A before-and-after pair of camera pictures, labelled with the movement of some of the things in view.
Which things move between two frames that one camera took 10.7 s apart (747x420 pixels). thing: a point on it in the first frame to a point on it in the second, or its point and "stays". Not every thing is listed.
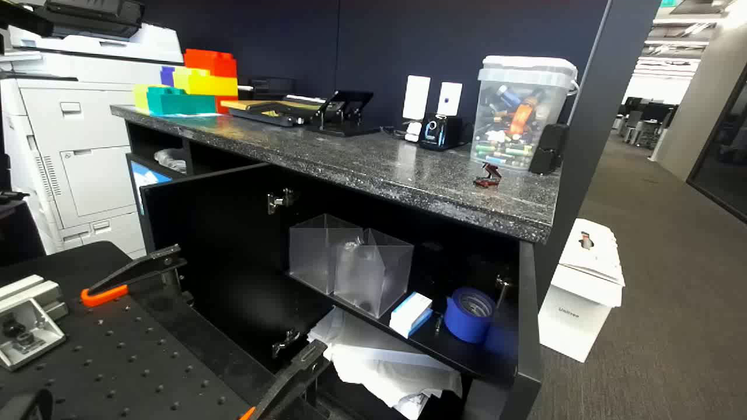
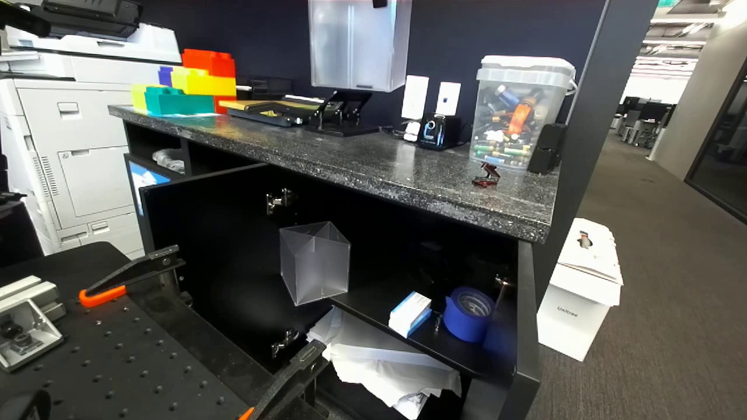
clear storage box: x=372 y=271 to x=360 y=45
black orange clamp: x=114 y=287 stays
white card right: x=449 y=100 stays
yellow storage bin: x=203 y=82 stays
